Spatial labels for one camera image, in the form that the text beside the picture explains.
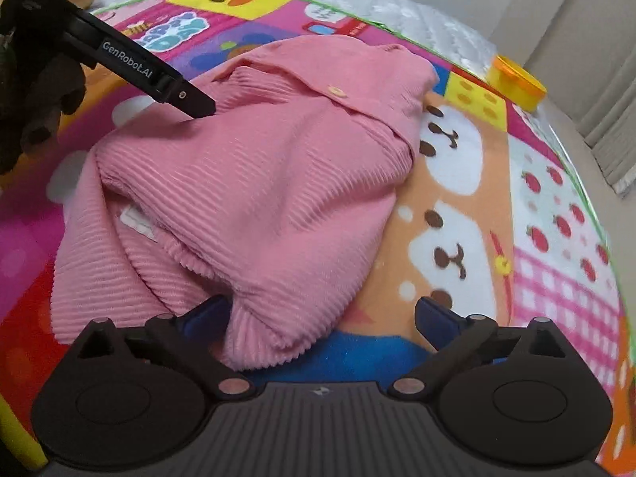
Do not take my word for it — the pink ribbed knit sweater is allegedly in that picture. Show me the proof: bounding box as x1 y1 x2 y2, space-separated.
50 36 438 370

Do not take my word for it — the dark gloved left hand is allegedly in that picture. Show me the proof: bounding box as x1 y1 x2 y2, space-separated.
1 52 86 175

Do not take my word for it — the colourful cartoon play mat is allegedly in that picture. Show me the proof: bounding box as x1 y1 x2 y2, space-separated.
1 0 635 476

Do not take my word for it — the beige window curtain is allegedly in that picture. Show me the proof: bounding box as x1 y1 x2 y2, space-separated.
578 50 636 198

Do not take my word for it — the yellow round plastic container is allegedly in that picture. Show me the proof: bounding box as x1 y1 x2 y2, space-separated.
486 55 547 113

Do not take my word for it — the white quilted mattress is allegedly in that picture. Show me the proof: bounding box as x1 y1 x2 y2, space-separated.
89 0 497 79

